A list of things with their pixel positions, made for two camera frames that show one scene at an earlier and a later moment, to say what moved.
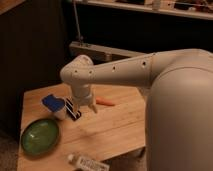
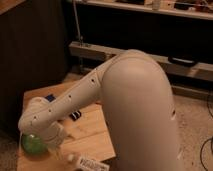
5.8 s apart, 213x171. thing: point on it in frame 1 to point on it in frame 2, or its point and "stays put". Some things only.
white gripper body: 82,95 to 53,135
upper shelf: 191,9 stays put
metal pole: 79,30 stays put
